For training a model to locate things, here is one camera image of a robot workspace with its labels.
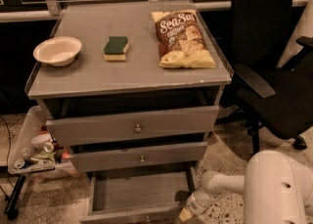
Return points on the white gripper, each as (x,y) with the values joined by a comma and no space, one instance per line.
(198,203)

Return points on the grey bottom drawer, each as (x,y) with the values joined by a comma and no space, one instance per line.
(143,195)

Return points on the grey drawer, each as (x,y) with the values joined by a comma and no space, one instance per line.
(133,125)
(137,157)
(143,195)

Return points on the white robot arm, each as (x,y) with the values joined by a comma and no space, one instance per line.
(277,189)

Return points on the grey top drawer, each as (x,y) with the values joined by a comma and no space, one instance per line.
(133,125)

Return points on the grey middle drawer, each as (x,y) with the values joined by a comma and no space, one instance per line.
(137,157)

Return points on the grey drawer cabinet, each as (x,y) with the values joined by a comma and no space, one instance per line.
(92,86)

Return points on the black office chair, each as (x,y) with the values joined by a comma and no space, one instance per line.
(277,98)

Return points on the white cup in bin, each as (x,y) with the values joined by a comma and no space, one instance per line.
(40,140)

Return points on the clear plastic side bin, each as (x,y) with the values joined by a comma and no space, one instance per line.
(48,163)

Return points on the metal can in bin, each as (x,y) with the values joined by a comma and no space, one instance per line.
(19,163)

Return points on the black stand leg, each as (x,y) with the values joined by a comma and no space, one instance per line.
(10,210)

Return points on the brown chip bag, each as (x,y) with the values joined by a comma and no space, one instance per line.
(180,41)

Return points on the green yellow sponge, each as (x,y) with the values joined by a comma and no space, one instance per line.
(116,48)

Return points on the white paper bowl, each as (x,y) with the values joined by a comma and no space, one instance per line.
(58,51)

